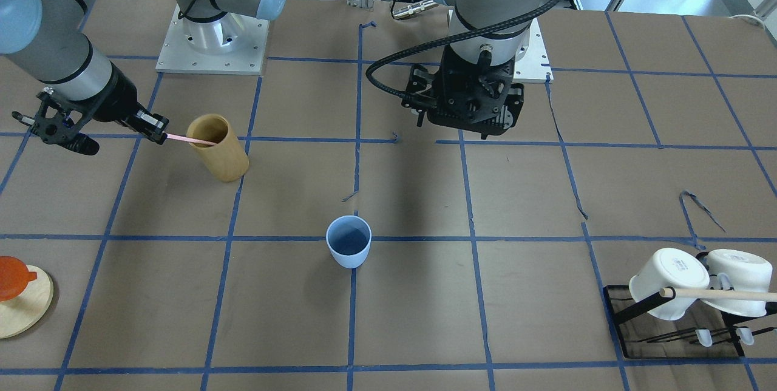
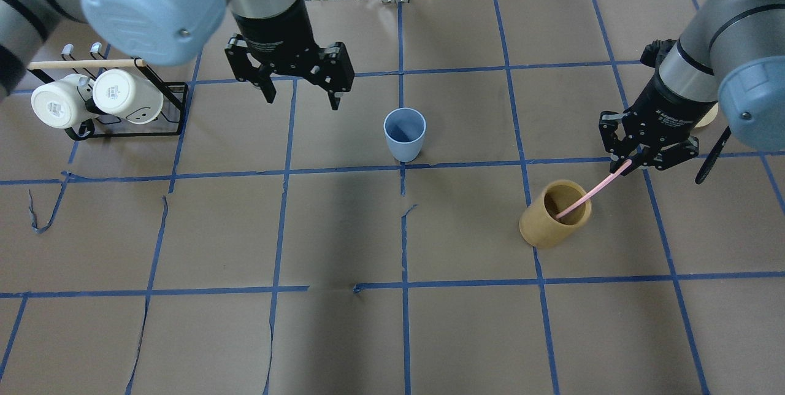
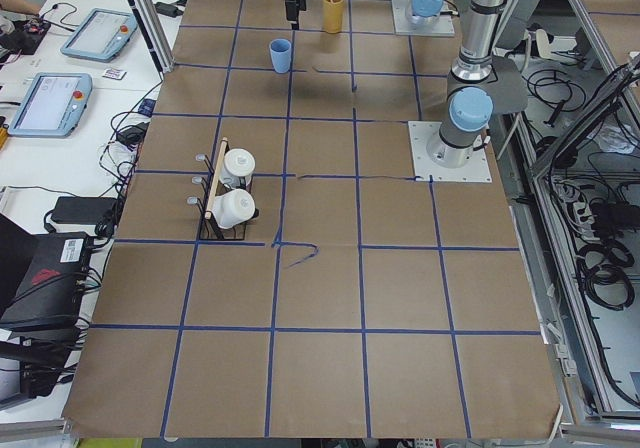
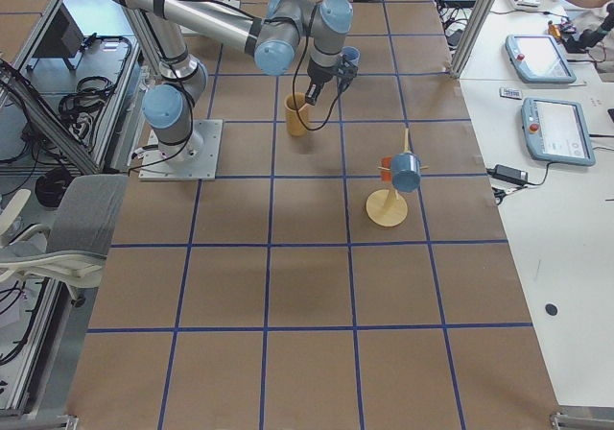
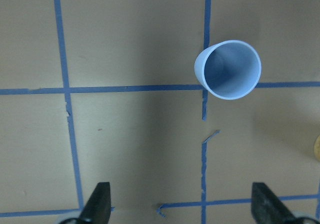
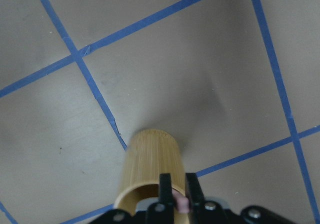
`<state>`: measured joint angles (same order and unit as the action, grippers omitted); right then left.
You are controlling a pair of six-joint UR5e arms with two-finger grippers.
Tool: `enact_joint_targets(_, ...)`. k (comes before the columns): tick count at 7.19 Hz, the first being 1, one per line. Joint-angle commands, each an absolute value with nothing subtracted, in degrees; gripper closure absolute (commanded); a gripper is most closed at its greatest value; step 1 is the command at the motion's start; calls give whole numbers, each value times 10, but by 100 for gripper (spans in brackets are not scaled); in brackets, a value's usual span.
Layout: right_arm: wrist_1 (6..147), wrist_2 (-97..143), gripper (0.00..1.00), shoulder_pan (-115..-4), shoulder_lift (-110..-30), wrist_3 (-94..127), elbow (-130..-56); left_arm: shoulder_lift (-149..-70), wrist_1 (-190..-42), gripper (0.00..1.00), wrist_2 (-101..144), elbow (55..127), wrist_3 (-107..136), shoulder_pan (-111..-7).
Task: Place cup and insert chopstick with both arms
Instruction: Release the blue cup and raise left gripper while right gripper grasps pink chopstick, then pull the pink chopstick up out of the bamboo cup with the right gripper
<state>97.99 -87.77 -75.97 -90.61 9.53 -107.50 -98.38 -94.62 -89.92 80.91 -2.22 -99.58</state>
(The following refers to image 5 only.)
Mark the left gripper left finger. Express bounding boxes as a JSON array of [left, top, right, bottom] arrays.
[[77, 182, 111, 224]]

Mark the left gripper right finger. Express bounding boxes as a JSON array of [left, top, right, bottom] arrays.
[[251, 182, 296, 224]]

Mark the bamboo wooden cup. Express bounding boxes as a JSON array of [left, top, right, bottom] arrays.
[[313, 136, 320, 161]]

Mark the light blue plastic cup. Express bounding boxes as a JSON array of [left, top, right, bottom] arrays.
[[194, 40, 262, 100]]

